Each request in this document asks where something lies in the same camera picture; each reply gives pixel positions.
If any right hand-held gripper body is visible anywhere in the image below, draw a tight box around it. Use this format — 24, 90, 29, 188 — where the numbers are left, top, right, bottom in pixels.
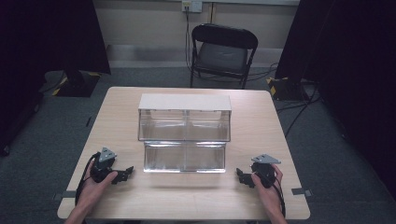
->
250, 153, 282, 189

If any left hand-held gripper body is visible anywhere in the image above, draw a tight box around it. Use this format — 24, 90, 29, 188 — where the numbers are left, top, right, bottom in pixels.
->
90, 147, 124, 184

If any person's right hand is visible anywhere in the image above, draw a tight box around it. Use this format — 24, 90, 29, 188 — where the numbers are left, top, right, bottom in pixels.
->
250, 163, 286, 217

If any person's left hand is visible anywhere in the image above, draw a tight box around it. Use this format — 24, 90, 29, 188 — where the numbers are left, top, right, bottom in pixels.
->
80, 161, 120, 213

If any clear acrylic drawer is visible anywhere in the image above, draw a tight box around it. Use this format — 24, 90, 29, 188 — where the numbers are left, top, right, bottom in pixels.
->
142, 140, 228, 175

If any clear acrylic cabinet white top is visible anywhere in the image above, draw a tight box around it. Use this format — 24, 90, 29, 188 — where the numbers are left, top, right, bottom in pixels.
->
137, 92, 233, 143

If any black stand base striped tape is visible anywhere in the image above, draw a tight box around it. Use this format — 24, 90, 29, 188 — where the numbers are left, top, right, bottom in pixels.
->
265, 76, 311, 102
50, 69, 102, 98

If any black folding chair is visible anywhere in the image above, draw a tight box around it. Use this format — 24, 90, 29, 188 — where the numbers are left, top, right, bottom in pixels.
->
189, 22, 260, 91

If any dark curtain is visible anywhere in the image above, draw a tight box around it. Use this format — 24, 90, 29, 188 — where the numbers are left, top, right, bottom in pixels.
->
0, 0, 112, 157
275, 0, 396, 200

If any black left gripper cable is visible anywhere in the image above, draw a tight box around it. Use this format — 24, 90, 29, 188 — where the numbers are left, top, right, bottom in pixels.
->
74, 151, 101, 207

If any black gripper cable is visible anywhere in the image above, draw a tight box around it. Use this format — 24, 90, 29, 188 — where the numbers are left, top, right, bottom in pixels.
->
270, 178, 287, 218
74, 151, 101, 207

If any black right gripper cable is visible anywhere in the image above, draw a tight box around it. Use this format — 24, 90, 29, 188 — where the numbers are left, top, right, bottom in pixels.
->
270, 178, 287, 218

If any black floor cable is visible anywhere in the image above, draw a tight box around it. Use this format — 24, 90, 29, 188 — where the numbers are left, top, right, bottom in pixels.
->
276, 83, 322, 138

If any black power cable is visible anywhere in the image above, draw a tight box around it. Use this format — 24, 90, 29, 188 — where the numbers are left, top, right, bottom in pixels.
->
184, 5, 194, 73

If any white wall outlet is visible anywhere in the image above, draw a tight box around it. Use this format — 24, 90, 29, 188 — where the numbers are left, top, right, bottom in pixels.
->
181, 0, 204, 14

